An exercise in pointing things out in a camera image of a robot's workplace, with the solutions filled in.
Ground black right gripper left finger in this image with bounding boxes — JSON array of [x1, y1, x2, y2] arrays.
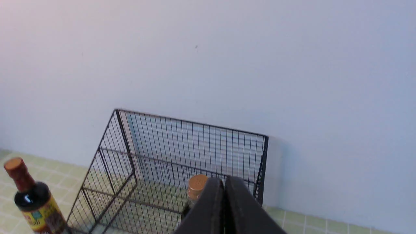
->
[[174, 178, 224, 234]]

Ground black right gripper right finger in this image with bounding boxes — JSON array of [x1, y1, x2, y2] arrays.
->
[[224, 176, 286, 234]]

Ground vinegar bottle gold cap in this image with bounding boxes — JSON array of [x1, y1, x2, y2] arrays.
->
[[181, 174, 208, 221]]

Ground soy sauce bottle red cap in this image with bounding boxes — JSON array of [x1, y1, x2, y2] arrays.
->
[[4, 157, 67, 234]]

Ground green checkered tablecloth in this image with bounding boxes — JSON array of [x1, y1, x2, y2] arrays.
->
[[0, 149, 384, 234]]

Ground black wire mesh rack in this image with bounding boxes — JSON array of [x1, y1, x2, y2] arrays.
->
[[67, 109, 269, 234]]

